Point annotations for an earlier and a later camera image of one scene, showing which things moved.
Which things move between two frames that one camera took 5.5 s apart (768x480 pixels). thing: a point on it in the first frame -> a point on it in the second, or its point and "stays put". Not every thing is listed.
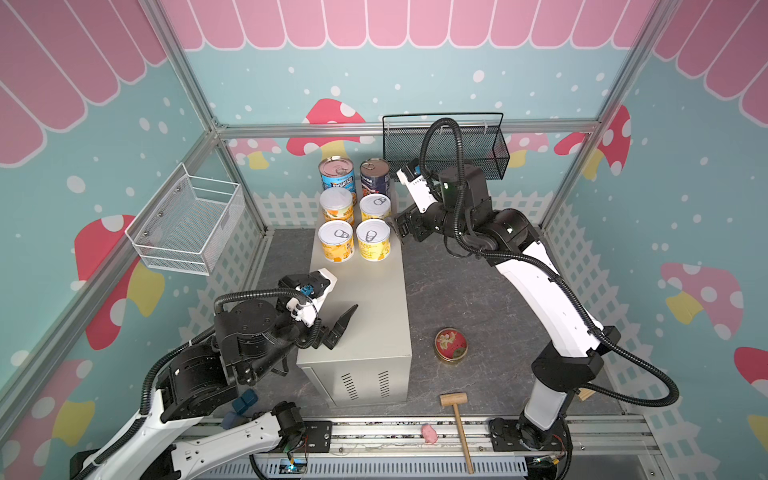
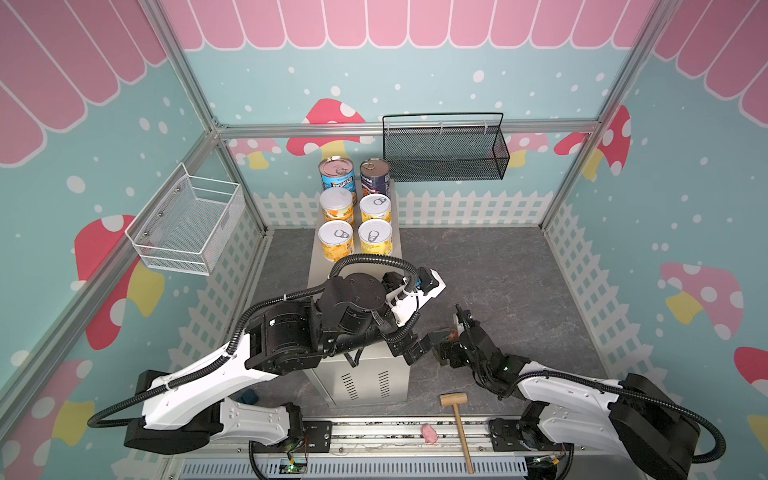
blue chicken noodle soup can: [338, 172] stays put
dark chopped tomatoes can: [375, 176] stays put
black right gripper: [414, 222] -> [466, 339]
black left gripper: [319, 333] -> [402, 346]
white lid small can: [375, 205] stays put
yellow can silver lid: [337, 240] stays put
